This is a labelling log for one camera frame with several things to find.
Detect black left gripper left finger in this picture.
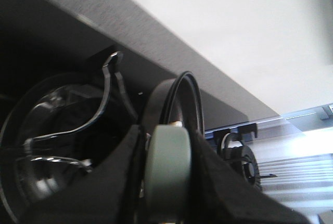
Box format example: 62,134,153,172
20,125,145,223

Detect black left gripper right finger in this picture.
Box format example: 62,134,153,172
184,130,309,223

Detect black frying pan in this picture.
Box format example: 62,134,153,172
0,51,206,224

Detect black round gas burner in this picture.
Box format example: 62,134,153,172
221,146,262,191

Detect black pan support grate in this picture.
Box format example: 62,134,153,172
213,123,277,179

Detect black glass gas cooktop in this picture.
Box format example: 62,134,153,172
202,109,333,224

